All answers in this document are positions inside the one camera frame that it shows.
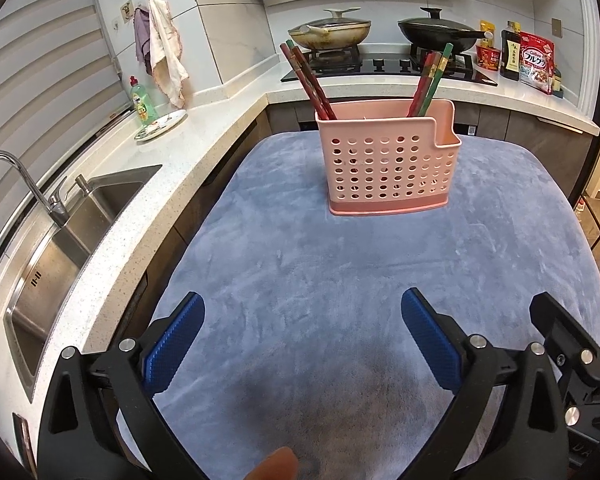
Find bright red chopstick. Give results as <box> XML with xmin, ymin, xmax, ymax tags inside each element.
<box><xmin>280</xmin><ymin>44</ymin><xmax>329</xmax><ymax>120</ymax></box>
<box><xmin>412</xmin><ymin>51</ymin><xmax>443</xmax><ymax>117</ymax></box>

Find chrome kitchen faucet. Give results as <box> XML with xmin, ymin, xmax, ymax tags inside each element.
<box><xmin>0</xmin><ymin>149</ymin><xmax>94</xmax><ymax>230</ymax></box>

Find person's left hand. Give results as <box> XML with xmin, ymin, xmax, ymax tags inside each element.
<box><xmin>245</xmin><ymin>446</ymin><xmax>299</xmax><ymax>480</ymax></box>

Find stainless steel sink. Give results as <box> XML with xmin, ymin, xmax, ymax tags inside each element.
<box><xmin>4</xmin><ymin>165</ymin><xmax>160</xmax><ymax>398</ymax></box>

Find blue-grey plush table cloth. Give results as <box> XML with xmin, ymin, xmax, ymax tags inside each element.
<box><xmin>155</xmin><ymin>132</ymin><xmax>600</xmax><ymax>479</ymax></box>

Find red cereal bag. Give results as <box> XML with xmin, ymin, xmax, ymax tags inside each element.
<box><xmin>519</xmin><ymin>32</ymin><xmax>555</xmax><ymax>94</ymax></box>

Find pink perforated utensil holder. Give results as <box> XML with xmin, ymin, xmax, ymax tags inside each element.
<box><xmin>317</xmin><ymin>99</ymin><xmax>462</xmax><ymax>216</ymax></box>

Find red snack cup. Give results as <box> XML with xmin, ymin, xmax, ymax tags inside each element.
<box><xmin>476</xmin><ymin>46</ymin><xmax>501</xmax><ymax>72</ymax></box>

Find dark soy sauce bottle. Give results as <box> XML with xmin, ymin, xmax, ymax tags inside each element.
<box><xmin>500</xmin><ymin>21</ymin><xmax>521</xmax><ymax>81</ymax></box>

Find painted small plate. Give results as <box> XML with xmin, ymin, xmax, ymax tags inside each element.
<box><xmin>134</xmin><ymin>110</ymin><xmax>188</xmax><ymax>143</ymax></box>

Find green dish soap bottle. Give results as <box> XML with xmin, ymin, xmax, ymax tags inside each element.
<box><xmin>130</xmin><ymin>76</ymin><xmax>158</xmax><ymax>127</ymax></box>

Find green chopstick right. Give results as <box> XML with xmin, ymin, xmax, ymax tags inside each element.
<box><xmin>418</xmin><ymin>42</ymin><xmax>453</xmax><ymax>117</ymax></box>

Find green chopstick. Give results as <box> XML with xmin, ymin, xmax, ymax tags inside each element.
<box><xmin>418</xmin><ymin>42</ymin><xmax>453</xmax><ymax>117</ymax></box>
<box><xmin>285</xmin><ymin>40</ymin><xmax>337</xmax><ymax>120</ymax></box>

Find dark red chopstick right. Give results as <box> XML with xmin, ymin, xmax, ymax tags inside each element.
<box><xmin>405</xmin><ymin>51</ymin><xmax>438</xmax><ymax>118</ymax></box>

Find yellow snack packet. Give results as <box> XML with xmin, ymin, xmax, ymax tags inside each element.
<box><xmin>480</xmin><ymin>20</ymin><xmax>495</xmax><ymax>48</ymax></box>

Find black wok with lid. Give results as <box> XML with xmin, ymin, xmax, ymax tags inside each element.
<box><xmin>398</xmin><ymin>6</ymin><xmax>493</xmax><ymax>54</ymax></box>

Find white hanging towel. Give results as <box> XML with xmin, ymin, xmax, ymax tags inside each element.
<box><xmin>148</xmin><ymin>0</ymin><xmax>189</xmax><ymax>108</ymax></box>

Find black gas stove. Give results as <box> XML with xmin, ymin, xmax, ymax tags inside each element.
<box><xmin>304</xmin><ymin>46</ymin><xmax>498</xmax><ymax>87</ymax></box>

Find dark red chopstick pair member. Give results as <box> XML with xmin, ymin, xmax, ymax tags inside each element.
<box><xmin>290</xmin><ymin>46</ymin><xmax>337</xmax><ymax>120</ymax></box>

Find purple hanging cloth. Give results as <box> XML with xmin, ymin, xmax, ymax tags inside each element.
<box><xmin>133</xmin><ymin>6</ymin><xmax>152</xmax><ymax>75</ymax></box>

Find green chopstick left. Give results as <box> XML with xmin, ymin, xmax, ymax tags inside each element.
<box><xmin>285</xmin><ymin>40</ymin><xmax>337</xmax><ymax>120</ymax></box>

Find beige pan with lid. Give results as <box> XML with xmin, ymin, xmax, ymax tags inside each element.
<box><xmin>288</xmin><ymin>8</ymin><xmax>372</xmax><ymax>51</ymax></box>

